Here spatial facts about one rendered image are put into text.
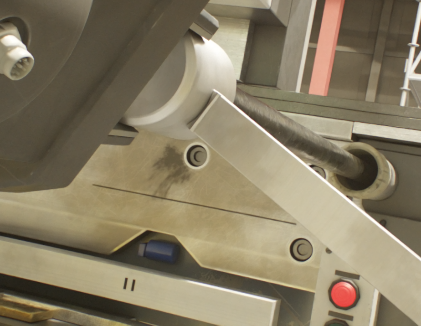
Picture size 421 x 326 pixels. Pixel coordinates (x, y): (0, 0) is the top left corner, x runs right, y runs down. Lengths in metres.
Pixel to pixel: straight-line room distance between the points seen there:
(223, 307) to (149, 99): 0.76
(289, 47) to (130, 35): 1.07
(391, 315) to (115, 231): 0.43
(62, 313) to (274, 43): 0.54
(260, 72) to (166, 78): 0.97
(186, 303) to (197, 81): 0.77
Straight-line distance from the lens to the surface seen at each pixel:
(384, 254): 0.31
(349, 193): 0.90
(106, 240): 1.21
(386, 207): 1.08
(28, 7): 0.17
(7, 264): 1.19
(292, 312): 1.15
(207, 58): 0.32
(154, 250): 1.18
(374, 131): 1.05
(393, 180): 1.02
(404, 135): 1.05
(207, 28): 0.32
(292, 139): 0.53
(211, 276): 1.18
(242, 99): 0.41
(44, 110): 0.24
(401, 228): 1.05
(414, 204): 1.08
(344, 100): 1.07
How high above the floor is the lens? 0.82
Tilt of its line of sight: 2 degrees up
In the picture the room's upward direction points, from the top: 10 degrees clockwise
